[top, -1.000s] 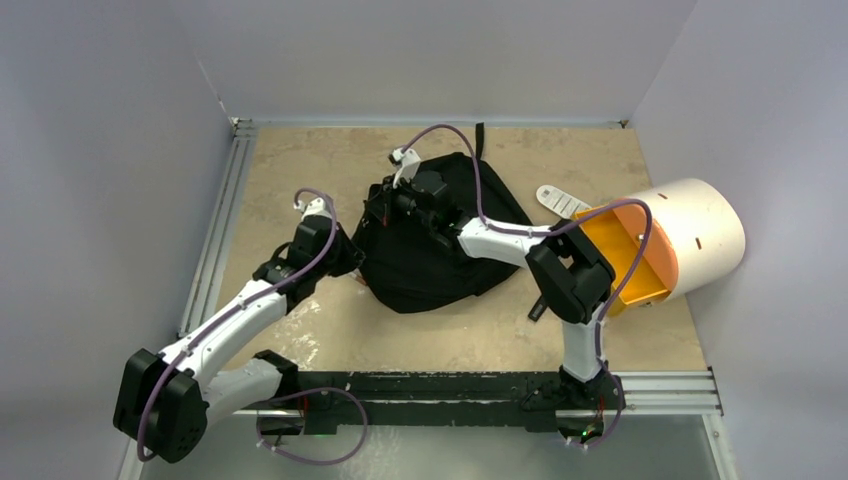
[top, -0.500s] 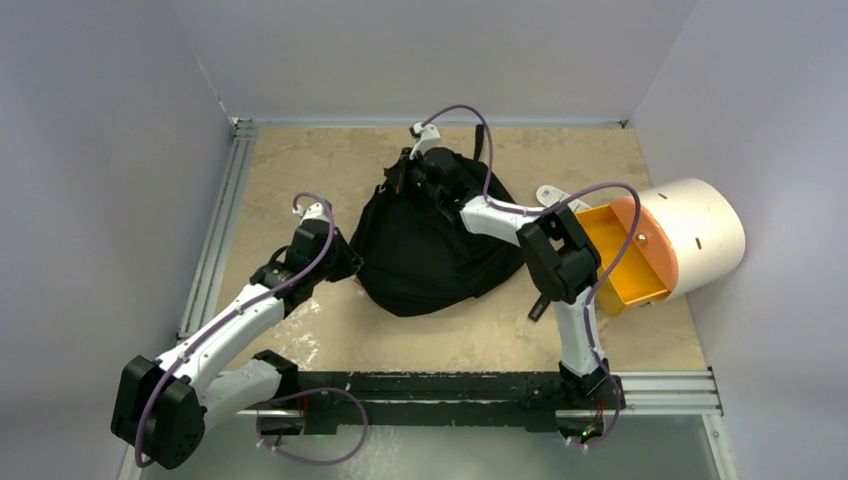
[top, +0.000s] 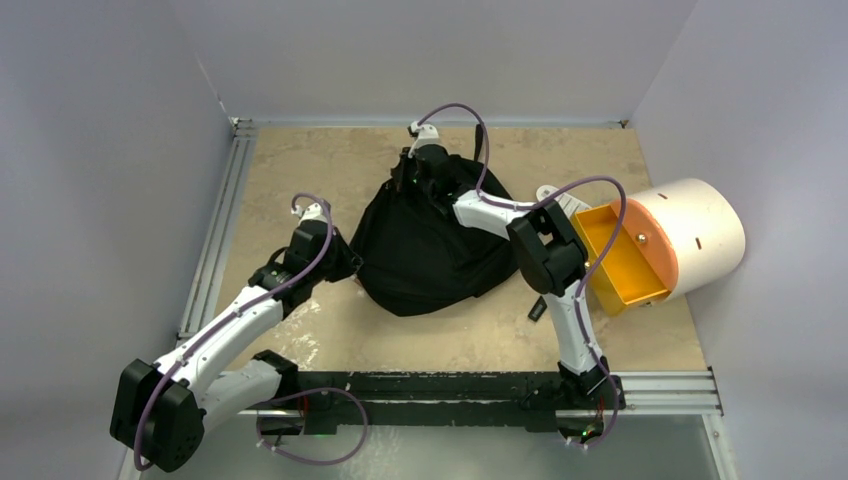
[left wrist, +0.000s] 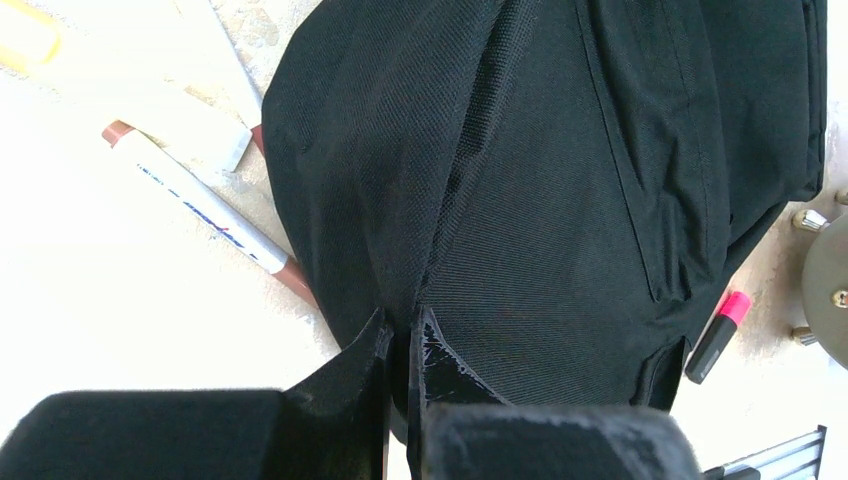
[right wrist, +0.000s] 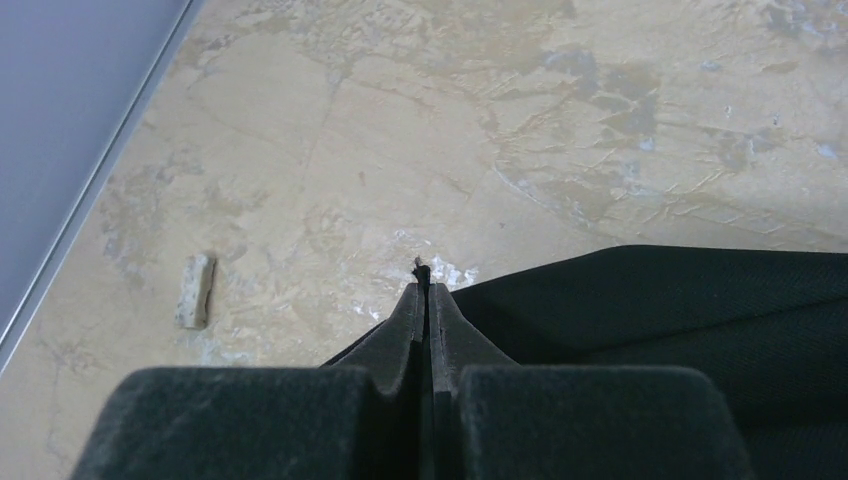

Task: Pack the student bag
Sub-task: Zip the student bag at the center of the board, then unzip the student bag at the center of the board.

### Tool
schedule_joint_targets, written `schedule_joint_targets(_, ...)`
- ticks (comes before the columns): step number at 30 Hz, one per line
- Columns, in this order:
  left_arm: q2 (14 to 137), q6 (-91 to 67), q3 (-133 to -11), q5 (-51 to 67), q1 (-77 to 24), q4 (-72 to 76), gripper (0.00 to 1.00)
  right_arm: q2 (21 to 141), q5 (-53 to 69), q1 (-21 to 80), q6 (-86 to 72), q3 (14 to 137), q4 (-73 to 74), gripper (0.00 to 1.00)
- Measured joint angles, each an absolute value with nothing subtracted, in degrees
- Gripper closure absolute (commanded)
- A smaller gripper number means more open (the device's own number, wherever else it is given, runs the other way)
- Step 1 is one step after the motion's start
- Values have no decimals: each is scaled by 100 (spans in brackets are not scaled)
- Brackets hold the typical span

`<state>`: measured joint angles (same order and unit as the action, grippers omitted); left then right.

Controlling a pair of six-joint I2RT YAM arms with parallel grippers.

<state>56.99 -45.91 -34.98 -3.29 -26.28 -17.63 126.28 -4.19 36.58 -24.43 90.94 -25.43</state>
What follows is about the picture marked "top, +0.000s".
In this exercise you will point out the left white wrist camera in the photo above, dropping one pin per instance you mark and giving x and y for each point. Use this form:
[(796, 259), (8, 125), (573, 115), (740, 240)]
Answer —
[(315, 212)]

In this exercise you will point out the pink black highlighter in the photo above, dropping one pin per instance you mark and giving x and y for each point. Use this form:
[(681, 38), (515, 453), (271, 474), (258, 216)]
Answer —
[(537, 310)]

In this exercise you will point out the black student backpack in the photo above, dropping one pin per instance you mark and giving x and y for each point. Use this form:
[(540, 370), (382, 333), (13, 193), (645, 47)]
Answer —
[(415, 261)]

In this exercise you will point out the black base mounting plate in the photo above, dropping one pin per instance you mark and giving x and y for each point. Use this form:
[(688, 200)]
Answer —
[(538, 402)]

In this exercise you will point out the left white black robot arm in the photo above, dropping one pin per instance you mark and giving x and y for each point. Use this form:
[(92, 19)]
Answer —
[(163, 409)]

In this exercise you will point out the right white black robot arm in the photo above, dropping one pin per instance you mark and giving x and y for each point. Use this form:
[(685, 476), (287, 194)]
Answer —
[(551, 258)]

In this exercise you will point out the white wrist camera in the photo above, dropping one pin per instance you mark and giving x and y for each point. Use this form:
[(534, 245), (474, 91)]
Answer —
[(423, 134), (315, 212)]

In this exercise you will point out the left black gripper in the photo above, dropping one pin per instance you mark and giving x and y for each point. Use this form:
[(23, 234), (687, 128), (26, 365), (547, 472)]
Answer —
[(349, 263)]

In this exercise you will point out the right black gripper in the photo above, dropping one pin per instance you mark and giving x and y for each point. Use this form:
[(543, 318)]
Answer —
[(402, 172)]

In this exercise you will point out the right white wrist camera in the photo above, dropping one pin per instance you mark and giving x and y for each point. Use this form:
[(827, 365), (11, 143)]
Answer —
[(423, 134)]

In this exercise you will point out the white cylinder orange drawer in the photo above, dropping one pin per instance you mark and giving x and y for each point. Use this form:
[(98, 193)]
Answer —
[(664, 243)]

